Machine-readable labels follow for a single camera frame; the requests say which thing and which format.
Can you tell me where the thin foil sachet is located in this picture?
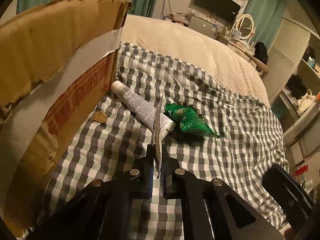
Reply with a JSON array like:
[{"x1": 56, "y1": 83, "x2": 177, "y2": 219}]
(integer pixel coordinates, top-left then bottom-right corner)
[{"x1": 152, "y1": 97, "x2": 163, "y2": 180}]

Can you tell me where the white ointment tube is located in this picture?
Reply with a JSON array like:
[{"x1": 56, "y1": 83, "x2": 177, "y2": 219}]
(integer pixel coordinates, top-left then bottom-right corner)
[{"x1": 111, "y1": 81, "x2": 175, "y2": 139}]

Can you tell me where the green plastic wrapper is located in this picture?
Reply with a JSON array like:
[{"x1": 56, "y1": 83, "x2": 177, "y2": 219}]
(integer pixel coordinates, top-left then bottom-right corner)
[{"x1": 165, "y1": 103, "x2": 222, "y2": 138}]

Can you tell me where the checkered grey white cloth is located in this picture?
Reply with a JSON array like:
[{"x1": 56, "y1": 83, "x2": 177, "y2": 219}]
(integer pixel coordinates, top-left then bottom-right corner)
[{"x1": 46, "y1": 43, "x2": 287, "y2": 228}]

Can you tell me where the white shelf unit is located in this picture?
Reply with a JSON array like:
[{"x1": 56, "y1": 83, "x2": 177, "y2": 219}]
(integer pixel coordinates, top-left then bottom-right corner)
[{"x1": 263, "y1": 18, "x2": 319, "y2": 154}]

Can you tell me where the wooden chair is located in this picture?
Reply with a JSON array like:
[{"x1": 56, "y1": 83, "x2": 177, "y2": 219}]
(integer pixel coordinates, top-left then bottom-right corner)
[{"x1": 245, "y1": 52, "x2": 270, "y2": 75}]

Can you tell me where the black backpack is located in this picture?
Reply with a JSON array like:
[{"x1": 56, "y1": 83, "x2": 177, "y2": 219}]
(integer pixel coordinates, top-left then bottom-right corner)
[{"x1": 253, "y1": 42, "x2": 268, "y2": 64}]

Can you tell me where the brown cardboard box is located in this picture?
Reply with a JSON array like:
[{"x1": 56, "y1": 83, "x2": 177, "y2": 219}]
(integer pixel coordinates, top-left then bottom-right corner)
[{"x1": 1, "y1": 0, "x2": 133, "y2": 238}]

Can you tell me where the white dressing table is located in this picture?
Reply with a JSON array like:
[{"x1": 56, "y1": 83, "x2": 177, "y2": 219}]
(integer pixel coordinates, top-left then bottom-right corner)
[{"x1": 217, "y1": 35, "x2": 253, "y2": 59}]

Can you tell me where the round white mirror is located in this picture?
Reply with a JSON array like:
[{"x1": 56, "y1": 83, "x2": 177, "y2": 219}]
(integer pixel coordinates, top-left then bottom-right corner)
[{"x1": 233, "y1": 14, "x2": 255, "y2": 40}]

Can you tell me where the grey mini fridge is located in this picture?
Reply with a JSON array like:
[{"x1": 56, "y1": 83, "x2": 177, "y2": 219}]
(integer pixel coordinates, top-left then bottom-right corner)
[{"x1": 188, "y1": 15, "x2": 217, "y2": 38}]

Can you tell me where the right green curtain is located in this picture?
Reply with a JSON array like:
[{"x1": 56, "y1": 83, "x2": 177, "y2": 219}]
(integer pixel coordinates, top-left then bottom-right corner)
[{"x1": 245, "y1": 0, "x2": 287, "y2": 49}]

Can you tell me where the black wall television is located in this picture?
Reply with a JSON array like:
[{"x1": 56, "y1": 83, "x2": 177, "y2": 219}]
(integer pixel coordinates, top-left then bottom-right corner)
[{"x1": 194, "y1": 0, "x2": 240, "y2": 23}]

